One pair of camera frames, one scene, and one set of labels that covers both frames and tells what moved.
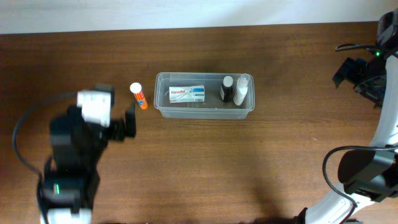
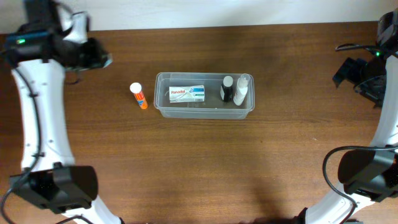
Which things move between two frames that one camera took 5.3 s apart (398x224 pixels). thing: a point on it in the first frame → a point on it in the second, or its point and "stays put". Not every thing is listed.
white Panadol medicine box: (180, 94) stays put
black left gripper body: (116, 129) → (94, 54)
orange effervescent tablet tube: (135, 88) stays put
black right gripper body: (354, 73) stays put
